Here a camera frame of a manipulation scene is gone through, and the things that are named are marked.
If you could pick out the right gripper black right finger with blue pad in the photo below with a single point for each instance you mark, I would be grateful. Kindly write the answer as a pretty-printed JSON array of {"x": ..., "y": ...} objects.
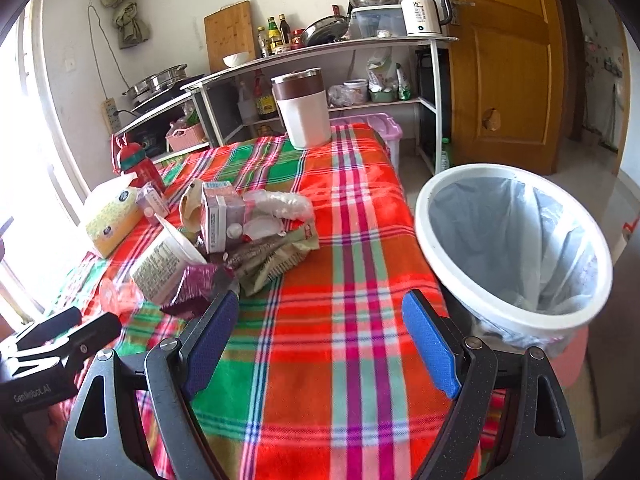
[{"x": 536, "y": 438}]

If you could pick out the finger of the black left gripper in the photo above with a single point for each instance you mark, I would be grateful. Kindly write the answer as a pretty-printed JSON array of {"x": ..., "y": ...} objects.
[
  {"x": 47, "y": 329},
  {"x": 74, "y": 348}
]

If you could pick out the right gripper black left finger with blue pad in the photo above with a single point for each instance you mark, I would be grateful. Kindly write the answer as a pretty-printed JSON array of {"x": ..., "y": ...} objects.
[{"x": 104, "y": 437}]

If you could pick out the white trash bin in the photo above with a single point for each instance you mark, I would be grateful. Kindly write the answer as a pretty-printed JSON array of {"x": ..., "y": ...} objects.
[{"x": 456, "y": 282}]

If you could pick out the grey trash bag liner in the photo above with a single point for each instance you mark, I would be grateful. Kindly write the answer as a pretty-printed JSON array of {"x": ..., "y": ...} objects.
[{"x": 536, "y": 256}]

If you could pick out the red transparent plastic wrapper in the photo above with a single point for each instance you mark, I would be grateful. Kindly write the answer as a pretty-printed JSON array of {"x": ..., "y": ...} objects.
[{"x": 119, "y": 299}]

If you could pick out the pink plastic stool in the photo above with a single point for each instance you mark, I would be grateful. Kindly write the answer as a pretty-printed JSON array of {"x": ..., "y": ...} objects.
[{"x": 568, "y": 363}]

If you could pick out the white instant noodle cup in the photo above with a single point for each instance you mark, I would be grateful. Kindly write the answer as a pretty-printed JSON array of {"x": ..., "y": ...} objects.
[{"x": 158, "y": 271}]

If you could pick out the yellow white tissue pack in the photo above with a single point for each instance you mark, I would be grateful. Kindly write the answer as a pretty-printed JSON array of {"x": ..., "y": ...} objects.
[{"x": 110, "y": 213}]

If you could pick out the purple foil snack wrapper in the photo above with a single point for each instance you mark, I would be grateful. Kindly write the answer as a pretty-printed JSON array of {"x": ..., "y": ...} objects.
[{"x": 196, "y": 290}]

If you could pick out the small pink milk carton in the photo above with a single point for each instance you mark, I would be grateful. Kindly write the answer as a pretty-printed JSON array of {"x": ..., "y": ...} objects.
[{"x": 152, "y": 203}]

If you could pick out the banana peel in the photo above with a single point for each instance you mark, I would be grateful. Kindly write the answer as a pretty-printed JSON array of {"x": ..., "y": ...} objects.
[{"x": 190, "y": 206}]

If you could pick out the red green kids bottle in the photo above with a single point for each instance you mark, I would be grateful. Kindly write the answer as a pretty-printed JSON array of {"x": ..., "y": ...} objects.
[{"x": 129, "y": 157}]

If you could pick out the pink white drink carton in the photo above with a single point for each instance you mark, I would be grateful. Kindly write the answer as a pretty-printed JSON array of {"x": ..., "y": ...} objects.
[{"x": 222, "y": 217}]

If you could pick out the plaid red green tablecloth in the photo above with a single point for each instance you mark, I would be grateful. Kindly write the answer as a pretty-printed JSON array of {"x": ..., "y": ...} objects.
[{"x": 320, "y": 378}]

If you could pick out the green brown snack bag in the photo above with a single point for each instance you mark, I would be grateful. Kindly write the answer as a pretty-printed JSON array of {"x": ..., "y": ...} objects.
[{"x": 257, "y": 264}]

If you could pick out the pink woven basket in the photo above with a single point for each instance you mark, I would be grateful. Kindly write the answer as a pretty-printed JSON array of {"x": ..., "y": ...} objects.
[{"x": 180, "y": 138}]

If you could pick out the white power strip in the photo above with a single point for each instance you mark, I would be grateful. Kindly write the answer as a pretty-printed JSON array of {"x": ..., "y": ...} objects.
[{"x": 111, "y": 115}]

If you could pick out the clear crumpled plastic bag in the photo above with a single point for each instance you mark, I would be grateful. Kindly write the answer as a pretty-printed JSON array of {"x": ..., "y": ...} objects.
[{"x": 266, "y": 212}]

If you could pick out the black induction cooker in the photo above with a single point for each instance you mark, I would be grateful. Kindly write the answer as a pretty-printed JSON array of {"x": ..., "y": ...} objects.
[{"x": 164, "y": 96}]

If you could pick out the steel steamer pot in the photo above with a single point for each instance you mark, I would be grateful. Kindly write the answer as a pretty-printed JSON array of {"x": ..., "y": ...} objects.
[{"x": 156, "y": 83}]

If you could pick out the soy sauce bottle on shelf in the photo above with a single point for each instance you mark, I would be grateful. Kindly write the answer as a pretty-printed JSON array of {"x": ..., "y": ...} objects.
[{"x": 264, "y": 102}]

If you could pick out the white ceramic bowl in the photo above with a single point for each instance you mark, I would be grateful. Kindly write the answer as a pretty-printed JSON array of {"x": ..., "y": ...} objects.
[{"x": 236, "y": 59}]

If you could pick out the white brown lidded canister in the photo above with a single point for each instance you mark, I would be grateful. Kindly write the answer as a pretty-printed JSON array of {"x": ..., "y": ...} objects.
[{"x": 303, "y": 106}]

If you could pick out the wooden cutting board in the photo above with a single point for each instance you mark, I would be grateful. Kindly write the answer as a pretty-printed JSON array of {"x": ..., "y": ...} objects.
[{"x": 229, "y": 31}]

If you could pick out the green cloth hanging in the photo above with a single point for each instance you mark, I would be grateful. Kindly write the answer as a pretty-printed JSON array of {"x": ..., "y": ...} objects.
[{"x": 131, "y": 29}]

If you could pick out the purple lidded storage box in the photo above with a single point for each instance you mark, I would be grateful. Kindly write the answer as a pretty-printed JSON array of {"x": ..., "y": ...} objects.
[{"x": 384, "y": 125}]

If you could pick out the yellow label oil bottle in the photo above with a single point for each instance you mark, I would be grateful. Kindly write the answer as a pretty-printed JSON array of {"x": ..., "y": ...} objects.
[{"x": 274, "y": 36}]

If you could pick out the dark sauce bottle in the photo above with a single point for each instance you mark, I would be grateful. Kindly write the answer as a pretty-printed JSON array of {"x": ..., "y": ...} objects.
[{"x": 285, "y": 30}]

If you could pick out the white lidded jar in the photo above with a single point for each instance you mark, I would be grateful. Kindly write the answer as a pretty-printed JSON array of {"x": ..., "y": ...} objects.
[{"x": 356, "y": 92}]

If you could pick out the wooden door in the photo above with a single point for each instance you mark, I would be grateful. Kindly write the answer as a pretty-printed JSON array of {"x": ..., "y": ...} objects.
[{"x": 507, "y": 76}]

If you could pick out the steel pan lid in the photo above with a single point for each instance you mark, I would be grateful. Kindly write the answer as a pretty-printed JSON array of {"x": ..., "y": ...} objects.
[{"x": 324, "y": 31}]

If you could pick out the plastic bag of groceries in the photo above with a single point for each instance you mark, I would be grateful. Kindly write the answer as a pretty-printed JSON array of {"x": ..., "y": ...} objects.
[{"x": 387, "y": 79}]

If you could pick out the clear plastic storage box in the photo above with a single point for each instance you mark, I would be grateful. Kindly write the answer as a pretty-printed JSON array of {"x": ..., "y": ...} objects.
[{"x": 377, "y": 22}]

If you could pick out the white electric kettle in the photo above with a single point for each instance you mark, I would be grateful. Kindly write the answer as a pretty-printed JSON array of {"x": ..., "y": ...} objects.
[{"x": 426, "y": 17}]

